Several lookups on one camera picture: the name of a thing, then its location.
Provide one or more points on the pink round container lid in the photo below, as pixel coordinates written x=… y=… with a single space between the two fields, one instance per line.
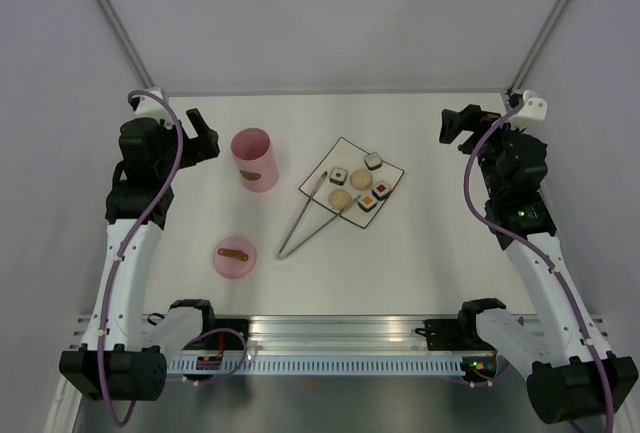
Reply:
x=234 y=257

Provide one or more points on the pink cylindrical lunch container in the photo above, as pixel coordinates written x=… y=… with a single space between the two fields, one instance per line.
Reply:
x=253 y=153

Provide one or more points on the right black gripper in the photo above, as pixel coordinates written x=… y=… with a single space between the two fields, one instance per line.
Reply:
x=471 y=118

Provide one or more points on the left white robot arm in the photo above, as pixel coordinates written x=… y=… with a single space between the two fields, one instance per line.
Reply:
x=116 y=357

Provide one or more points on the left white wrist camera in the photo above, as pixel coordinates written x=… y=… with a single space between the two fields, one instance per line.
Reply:
x=144 y=106

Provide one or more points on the sushi roll green centre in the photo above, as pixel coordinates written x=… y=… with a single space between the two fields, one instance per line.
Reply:
x=338 y=176

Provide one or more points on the white slotted cable duct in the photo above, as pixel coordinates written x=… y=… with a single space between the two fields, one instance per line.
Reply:
x=308 y=365

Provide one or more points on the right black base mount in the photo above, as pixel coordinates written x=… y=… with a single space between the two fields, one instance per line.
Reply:
x=444 y=334

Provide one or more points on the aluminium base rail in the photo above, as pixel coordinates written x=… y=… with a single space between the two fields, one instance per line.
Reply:
x=325 y=334

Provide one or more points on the sushi roll red centre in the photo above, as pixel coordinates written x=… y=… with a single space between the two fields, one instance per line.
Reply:
x=381 y=190

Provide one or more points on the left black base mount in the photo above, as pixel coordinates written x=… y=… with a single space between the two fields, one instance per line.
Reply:
x=225 y=341

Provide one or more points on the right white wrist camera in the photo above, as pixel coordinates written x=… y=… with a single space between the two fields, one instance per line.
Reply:
x=534 y=106

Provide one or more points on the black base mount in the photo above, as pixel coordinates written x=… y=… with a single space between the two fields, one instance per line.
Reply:
x=444 y=334
x=225 y=341

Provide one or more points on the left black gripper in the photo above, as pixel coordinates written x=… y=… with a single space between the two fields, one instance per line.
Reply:
x=203 y=147

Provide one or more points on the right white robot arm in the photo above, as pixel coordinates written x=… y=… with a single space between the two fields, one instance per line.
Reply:
x=571 y=372

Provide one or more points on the sushi roll white centre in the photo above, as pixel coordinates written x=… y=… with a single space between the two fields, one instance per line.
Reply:
x=373 y=161

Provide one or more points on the beige bun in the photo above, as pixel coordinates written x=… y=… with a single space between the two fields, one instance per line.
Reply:
x=361 y=180
x=339 y=199

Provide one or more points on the sushi roll orange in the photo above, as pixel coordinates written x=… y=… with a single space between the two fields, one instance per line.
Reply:
x=367 y=203

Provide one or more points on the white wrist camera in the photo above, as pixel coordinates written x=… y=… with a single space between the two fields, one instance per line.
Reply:
x=534 y=106
x=144 y=106

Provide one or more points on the white square plate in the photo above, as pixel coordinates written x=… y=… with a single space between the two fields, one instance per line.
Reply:
x=349 y=156

